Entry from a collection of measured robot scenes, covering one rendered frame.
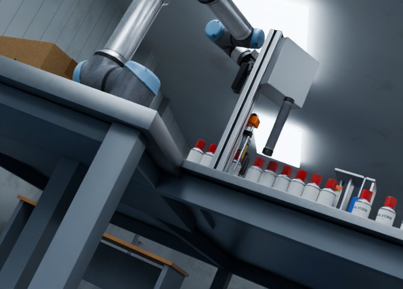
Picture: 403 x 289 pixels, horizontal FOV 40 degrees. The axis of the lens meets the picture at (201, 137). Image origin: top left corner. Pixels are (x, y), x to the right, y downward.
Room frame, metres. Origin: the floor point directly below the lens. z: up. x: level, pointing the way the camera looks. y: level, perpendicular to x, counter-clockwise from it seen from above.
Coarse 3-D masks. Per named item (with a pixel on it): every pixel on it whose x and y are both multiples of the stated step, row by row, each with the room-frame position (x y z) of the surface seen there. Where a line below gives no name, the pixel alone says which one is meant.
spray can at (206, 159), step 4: (212, 144) 1.90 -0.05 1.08; (212, 148) 1.90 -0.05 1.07; (208, 152) 1.90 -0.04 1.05; (212, 152) 1.90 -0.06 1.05; (204, 156) 1.89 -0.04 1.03; (208, 156) 1.89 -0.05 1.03; (212, 156) 1.89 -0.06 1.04; (204, 160) 1.89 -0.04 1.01; (208, 160) 1.89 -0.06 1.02; (204, 164) 1.89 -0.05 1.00; (208, 164) 1.89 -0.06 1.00
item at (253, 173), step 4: (256, 160) 1.81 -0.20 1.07; (260, 160) 1.81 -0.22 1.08; (256, 164) 1.81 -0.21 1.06; (260, 164) 1.81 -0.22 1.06; (252, 168) 1.80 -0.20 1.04; (256, 168) 1.80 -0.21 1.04; (260, 168) 1.81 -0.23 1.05; (248, 172) 1.81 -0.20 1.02; (252, 172) 1.80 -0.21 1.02; (256, 172) 1.80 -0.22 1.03; (260, 172) 1.80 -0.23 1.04; (248, 176) 1.81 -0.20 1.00; (252, 176) 1.80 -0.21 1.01; (256, 176) 1.80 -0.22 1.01; (252, 180) 1.80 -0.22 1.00; (256, 180) 1.80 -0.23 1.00
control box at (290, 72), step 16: (288, 48) 1.68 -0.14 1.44; (272, 64) 1.68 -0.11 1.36; (288, 64) 1.69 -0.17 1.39; (304, 64) 1.72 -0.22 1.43; (272, 80) 1.67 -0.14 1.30; (288, 80) 1.70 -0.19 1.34; (304, 80) 1.73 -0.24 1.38; (272, 96) 1.75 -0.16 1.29; (288, 96) 1.71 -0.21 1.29; (304, 96) 1.74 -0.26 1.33
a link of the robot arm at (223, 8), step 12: (204, 0) 1.53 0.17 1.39; (216, 0) 1.55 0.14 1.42; (228, 0) 1.58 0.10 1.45; (216, 12) 1.60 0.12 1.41; (228, 12) 1.61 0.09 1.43; (240, 12) 1.66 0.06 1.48; (228, 24) 1.67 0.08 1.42; (240, 24) 1.68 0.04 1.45; (240, 36) 1.74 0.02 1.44; (252, 36) 1.75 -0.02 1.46; (264, 36) 1.78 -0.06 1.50; (252, 48) 1.79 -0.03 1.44
